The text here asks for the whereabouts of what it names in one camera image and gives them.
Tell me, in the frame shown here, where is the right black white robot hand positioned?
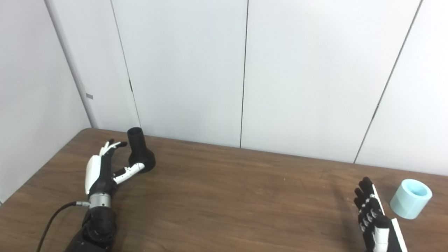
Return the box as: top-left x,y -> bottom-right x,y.
353,177 -> 408,252

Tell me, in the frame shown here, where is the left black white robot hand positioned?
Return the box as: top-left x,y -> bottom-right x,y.
85,139 -> 145,196

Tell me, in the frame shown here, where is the light-blue short hose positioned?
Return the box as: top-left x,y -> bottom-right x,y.
390,179 -> 433,220

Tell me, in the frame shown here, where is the black funnel-shaped nozzle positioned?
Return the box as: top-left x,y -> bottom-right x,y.
127,127 -> 156,173

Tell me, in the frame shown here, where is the white wall corner post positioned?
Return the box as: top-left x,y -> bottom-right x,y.
44,0 -> 99,128

